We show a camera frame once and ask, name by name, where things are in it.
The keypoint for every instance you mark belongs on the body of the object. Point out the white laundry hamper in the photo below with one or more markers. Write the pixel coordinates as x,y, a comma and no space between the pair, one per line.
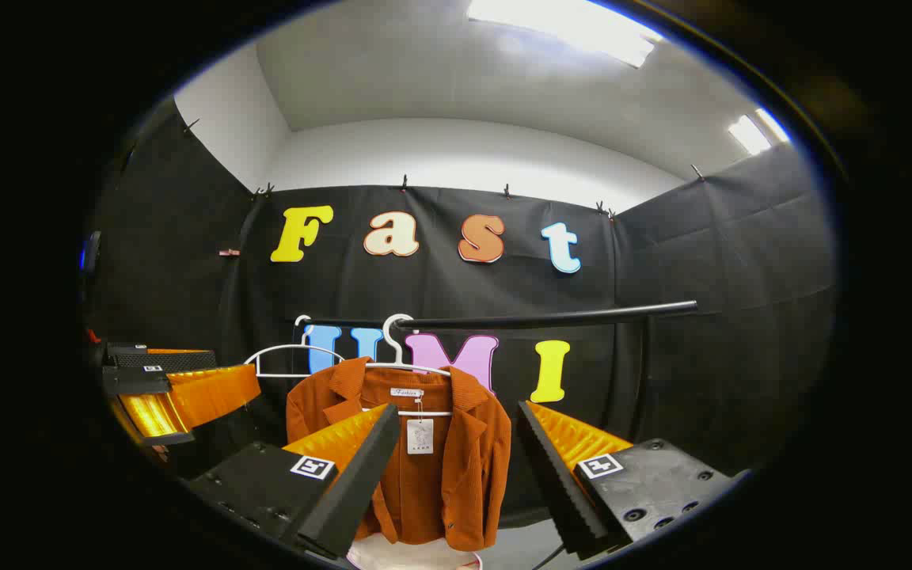
416,556

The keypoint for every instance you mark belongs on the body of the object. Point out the ceiling light panel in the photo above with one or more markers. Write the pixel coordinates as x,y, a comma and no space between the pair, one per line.
753,133
575,24

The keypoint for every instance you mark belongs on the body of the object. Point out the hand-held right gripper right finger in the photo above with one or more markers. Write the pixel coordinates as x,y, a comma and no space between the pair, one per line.
555,483

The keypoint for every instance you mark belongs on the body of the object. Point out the black clothes rack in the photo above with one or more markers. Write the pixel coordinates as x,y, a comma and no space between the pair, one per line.
543,318

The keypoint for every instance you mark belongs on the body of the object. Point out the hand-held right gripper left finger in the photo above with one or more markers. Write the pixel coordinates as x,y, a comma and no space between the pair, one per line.
361,483

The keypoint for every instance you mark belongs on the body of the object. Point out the white clothes hanger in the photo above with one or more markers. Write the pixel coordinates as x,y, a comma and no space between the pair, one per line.
298,345
395,348

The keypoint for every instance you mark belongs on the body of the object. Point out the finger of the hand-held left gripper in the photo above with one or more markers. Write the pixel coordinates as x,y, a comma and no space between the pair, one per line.
163,360
210,392

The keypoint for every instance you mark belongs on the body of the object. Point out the black backdrop cloth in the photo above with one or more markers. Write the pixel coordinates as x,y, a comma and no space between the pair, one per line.
701,261

